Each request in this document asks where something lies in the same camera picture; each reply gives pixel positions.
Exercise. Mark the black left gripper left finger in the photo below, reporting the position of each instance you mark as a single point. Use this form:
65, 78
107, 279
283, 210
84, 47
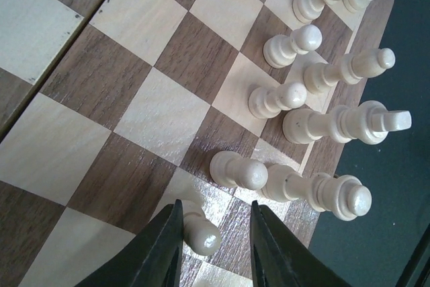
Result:
152, 258

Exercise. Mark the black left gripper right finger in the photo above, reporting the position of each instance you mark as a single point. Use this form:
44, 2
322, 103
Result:
278, 258

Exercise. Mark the light wooden pawn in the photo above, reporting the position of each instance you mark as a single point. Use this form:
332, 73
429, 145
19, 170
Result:
200, 234

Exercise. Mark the light chess pieces pile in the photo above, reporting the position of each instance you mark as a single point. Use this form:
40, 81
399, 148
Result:
346, 197

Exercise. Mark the wooden chess board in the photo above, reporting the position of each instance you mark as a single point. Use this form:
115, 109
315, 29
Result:
148, 92

